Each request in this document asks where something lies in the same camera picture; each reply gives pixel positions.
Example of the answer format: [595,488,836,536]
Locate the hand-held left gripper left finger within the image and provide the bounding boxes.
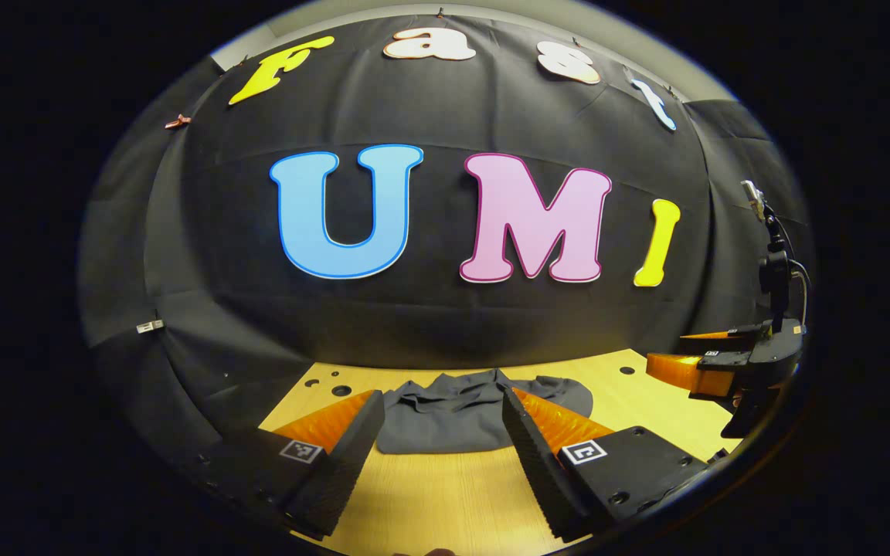
[196,388,386,541]

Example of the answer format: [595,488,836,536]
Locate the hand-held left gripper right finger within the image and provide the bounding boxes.
[500,386,712,544]

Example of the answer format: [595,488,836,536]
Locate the grey button shirt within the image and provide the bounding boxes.
[375,369,594,455]

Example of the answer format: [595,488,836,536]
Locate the black backdrop cloth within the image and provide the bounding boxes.
[78,14,815,466]

